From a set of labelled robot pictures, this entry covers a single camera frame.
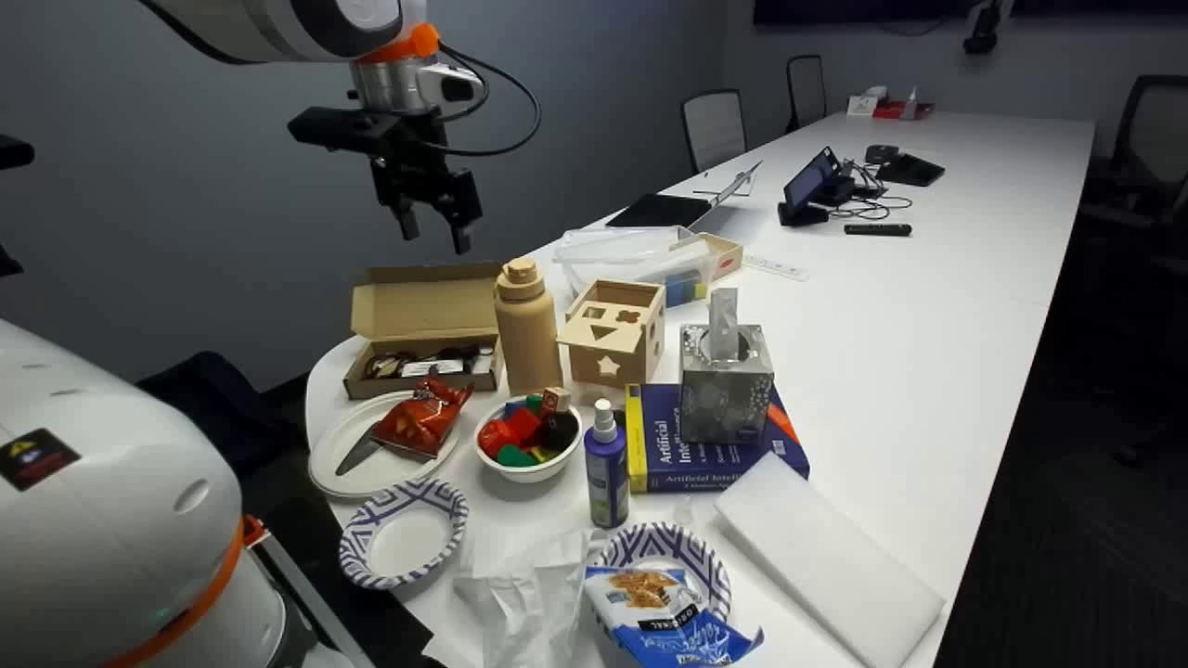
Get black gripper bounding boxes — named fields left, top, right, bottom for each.
left=369, top=113, right=486, bottom=259

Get tan plastic bottle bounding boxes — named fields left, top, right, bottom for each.
left=489, top=254, right=568, bottom=399

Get open cardboard box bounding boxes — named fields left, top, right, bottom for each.
left=340, top=264, right=507, bottom=404

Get red snack bag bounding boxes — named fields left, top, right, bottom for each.
left=370, top=375, right=476, bottom=465

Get wooden shape sorter box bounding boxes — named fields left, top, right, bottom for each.
left=555, top=274, right=672, bottom=389

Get red toy block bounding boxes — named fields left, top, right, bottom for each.
left=480, top=415, right=547, bottom=462

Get clear plastic storage box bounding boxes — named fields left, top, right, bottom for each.
left=548, top=225, right=747, bottom=310

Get flat black tablet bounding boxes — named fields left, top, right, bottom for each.
left=601, top=190, right=715, bottom=232

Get white bowl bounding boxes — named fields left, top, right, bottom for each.
left=466, top=389, right=588, bottom=486

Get black bag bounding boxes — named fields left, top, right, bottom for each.
left=130, top=350, right=326, bottom=587

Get grey mesh office chair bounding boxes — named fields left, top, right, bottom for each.
left=783, top=54, right=830, bottom=129
left=675, top=86, right=751, bottom=176

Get white tissue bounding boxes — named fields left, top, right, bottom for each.
left=701, top=281, right=743, bottom=365

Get blue patterned paper plate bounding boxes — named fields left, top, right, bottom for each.
left=334, top=474, right=471, bottom=594
left=588, top=519, right=734, bottom=624

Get blue book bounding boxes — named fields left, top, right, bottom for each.
left=621, top=379, right=815, bottom=498

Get grey tissue box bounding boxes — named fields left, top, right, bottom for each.
left=675, top=319, right=781, bottom=449

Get phone on black stand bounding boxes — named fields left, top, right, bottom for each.
left=777, top=141, right=861, bottom=232

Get white slanted bar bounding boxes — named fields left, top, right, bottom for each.
left=236, top=511, right=380, bottom=668

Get crumpled clear plastic bag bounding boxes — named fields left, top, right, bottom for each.
left=444, top=538, right=601, bottom=668

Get black remote stick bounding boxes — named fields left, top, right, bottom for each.
left=838, top=221, right=917, bottom=243

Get blue cookie snack bag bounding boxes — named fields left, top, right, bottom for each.
left=578, top=564, right=767, bottom=668

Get red and white boxes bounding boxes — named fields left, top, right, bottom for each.
left=844, top=83, right=940, bottom=128

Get black pouch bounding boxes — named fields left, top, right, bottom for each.
left=861, top=141, right=951, bottom=192

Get white foam block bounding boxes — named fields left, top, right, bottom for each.
left=713, top=454, right=951, bottom=668

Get black office chair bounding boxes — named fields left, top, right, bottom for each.
left=1083, top=70, right=1188, bottom=254

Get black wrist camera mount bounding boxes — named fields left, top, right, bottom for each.
left=286, top=101, right=412, bottom=161

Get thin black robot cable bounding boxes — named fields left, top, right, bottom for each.
left=434, top=40, right=547, bottom=165

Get knife with black handle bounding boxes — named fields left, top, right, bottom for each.
left=330, top=415, right=388, bottom=478

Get thin black charging cable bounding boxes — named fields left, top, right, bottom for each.
left=836, top=187, right=920, bottom=225

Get black wall mounted camera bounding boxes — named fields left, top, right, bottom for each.
left=963, top=0, right=1013, bottom=58

